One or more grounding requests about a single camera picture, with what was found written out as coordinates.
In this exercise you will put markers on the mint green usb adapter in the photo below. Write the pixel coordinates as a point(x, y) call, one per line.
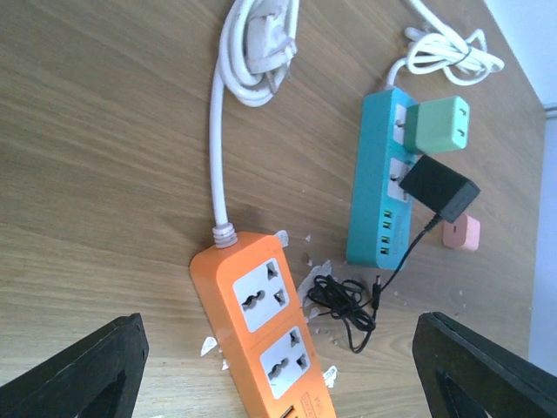
point(437, 126)

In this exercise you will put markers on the orange power strip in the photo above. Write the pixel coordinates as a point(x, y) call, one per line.
point(250, 299)

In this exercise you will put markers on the teal power strip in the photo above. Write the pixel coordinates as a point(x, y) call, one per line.
point(381, 212)

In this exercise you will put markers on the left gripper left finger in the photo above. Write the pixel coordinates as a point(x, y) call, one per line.
point(98, 376)

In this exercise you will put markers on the black charger adapter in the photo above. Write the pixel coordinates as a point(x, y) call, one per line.
point(440, 188)

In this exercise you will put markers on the pink charger cube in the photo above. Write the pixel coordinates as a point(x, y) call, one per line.
point(462, 234)

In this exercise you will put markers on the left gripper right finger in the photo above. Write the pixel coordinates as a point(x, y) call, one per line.
point(464, 374)

